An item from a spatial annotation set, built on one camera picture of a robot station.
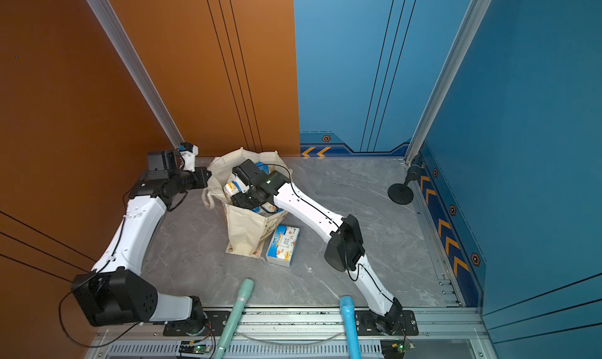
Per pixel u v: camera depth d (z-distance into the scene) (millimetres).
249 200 698
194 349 698
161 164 590
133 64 849
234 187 771
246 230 803
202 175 697
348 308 737
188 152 698
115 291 398
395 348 696
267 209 735
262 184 591
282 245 831
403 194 1046
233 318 726
